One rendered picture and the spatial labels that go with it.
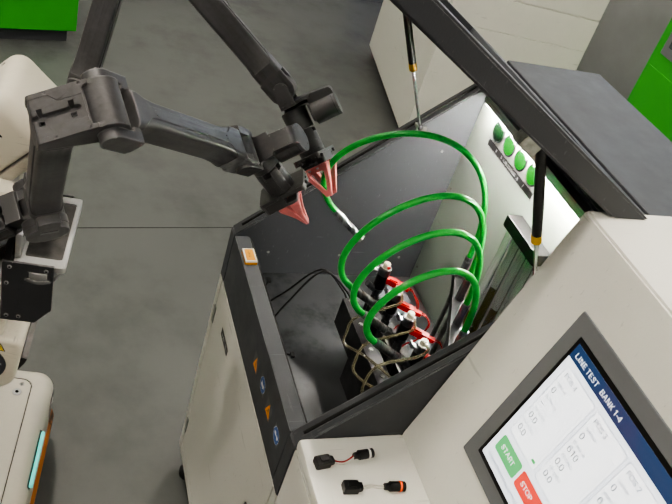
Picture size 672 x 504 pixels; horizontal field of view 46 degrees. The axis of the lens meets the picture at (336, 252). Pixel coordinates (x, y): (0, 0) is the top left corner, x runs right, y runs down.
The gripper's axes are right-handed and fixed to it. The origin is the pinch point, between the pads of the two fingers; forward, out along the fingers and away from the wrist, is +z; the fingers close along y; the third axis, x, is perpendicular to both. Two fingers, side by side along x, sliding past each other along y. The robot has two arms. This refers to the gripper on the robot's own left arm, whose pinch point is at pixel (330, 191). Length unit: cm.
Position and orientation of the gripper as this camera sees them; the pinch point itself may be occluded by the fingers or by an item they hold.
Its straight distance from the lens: 177.2
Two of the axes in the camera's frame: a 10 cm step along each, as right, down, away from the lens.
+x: -8.5, 3.4, 4.1
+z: 4.2, 9.0, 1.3
